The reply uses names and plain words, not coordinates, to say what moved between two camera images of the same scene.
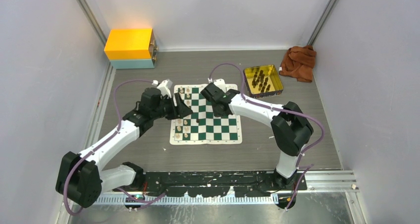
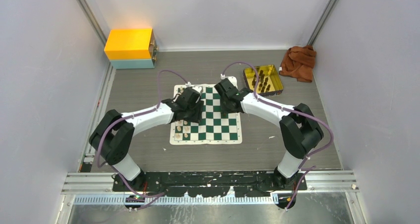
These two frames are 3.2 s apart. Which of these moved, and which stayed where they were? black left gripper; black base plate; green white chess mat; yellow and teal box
Moved: black left gripper
Stayed: green white chess mat; black base plate; yellow and teal box
